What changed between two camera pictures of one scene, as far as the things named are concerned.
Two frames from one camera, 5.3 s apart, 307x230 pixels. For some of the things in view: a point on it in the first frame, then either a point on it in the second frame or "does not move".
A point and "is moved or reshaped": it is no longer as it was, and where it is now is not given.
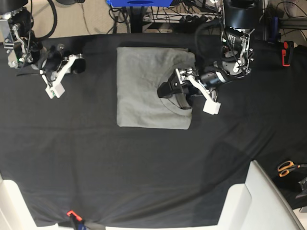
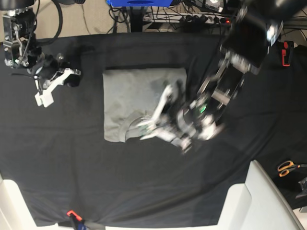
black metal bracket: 303,183 does not move
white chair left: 15,214 does not move
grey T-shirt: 140,71 is moved or reshaped
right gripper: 211,78 → 194,121
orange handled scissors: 285,167 does not move
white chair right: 257,204 does not move
